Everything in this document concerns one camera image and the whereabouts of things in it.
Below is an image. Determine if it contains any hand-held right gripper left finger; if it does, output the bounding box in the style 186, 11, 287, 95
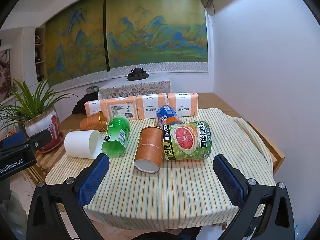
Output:
26, 152, 110, 240

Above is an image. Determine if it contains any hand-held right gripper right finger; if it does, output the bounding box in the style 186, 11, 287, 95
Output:
212, 154, 295, 240

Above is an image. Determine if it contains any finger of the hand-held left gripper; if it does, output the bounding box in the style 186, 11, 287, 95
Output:
0, 129, 52, 155

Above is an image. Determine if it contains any orange paper cup white base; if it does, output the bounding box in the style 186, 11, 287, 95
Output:
134, 126, 164, 174

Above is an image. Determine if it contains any orange paper cup gold inside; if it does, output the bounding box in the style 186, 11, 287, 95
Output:
80, 111, 108, 132

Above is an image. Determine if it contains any white red flowerpot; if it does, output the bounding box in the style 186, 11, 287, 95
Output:
24, 107, 60, 153

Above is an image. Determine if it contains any brown flowerpot saucer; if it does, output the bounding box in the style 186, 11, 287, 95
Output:
37, 132, 64, 153

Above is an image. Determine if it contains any striped wooden board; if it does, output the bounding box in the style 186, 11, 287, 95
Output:
24, 145, 66, 183

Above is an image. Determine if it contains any green spider plant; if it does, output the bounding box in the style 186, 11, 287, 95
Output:
0, 76, 78, 133

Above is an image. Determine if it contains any green plastic bottle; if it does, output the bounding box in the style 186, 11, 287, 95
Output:
101, 116, 131, 158

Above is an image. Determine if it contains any grapefruit label drink bottle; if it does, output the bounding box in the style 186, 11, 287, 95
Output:
162, 121, 212, 161

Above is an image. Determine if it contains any black bag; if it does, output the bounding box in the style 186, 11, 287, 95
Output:
72, 94, 99, 117

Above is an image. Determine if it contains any orange tissue pack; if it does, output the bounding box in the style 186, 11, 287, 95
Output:
84, 100, 108, 120
167, 92, 200, 117
106, 97, 138, 122
136, 94, 169, 120

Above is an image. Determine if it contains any striped yellow tablecloth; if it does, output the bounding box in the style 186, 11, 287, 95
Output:
45, 108, 273, 230

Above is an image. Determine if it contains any blue label orange soda bottle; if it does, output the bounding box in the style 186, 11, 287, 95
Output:
156, 105, 184, 128

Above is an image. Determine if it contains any low table with patterned cloth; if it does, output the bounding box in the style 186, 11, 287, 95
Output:
98, 72, 175, 101

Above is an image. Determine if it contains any dark tea tray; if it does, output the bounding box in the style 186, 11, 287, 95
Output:
127, 72, 150, 81

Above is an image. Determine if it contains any red flower wall picture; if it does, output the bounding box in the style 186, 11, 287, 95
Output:
0, 49, 12, 103

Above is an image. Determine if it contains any wall shelf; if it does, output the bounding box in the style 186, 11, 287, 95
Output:
34, 27, 47, 83

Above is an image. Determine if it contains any landscape wall painting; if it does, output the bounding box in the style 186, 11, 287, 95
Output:
44, 0, 209, 87

